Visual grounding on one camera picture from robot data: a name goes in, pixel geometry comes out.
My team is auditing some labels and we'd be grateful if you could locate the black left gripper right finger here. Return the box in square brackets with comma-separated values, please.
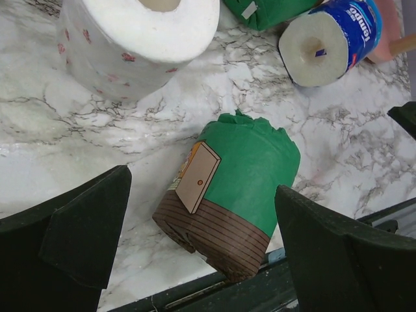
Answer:
[275, 185, 415, 311]

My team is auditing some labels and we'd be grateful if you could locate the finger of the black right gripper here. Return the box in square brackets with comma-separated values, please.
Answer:
[387, 101, 416, 139]

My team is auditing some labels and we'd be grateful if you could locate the white floral paper towel roll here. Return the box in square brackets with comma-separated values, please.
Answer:
[57, 0, 220, 101]

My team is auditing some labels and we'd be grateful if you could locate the pink three-tier shelf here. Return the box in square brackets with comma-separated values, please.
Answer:
[367, 0, 415, 64]

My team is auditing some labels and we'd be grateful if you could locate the blue wrapped Tempo roll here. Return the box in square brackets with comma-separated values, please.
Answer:
[278, 1, 382, 87]

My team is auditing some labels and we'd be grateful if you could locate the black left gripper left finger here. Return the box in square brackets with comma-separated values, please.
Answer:
[1, 165, 132, 311]

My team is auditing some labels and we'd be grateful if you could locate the black metal base rail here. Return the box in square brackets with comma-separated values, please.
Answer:
[114, 196, 416, 312]

